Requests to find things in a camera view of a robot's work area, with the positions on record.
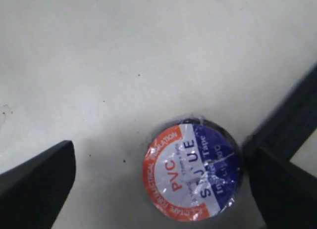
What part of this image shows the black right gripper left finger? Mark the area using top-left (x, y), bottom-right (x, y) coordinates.
top-left (0, 140), bottom-right (76, 229)

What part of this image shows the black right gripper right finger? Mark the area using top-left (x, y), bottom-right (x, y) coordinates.
top-left (243, 135), bottom-right (317, 229)

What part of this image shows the black PVC electrical tape roll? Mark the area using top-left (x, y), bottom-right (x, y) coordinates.
top-left (143, 117), bottom-right (243, 223)

